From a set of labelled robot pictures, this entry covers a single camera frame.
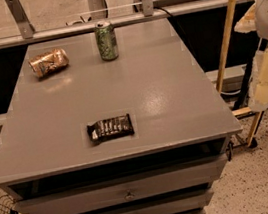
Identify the black rxbar chocolate wrapper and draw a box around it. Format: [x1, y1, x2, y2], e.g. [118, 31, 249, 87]
[87, 113, 135, 143]

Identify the green soda can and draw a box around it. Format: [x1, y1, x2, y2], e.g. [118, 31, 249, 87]
[95, 21, 119, 61]

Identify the crushed orange soda can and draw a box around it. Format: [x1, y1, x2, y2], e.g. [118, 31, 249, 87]
[28, 48, 69, 78]

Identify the grey drawer cabinet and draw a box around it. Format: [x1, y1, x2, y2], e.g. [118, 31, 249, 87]
[0, 19, 241, 214]

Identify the top grey drawer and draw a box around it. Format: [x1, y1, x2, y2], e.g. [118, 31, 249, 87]
[15, 155, 227, 214]

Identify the wooden easel frame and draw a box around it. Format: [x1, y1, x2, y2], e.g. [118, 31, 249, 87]
[201, 0, 268, 152]

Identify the metal railing frame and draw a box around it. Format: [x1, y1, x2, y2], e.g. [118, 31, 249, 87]
[0, 0, 261, 51]

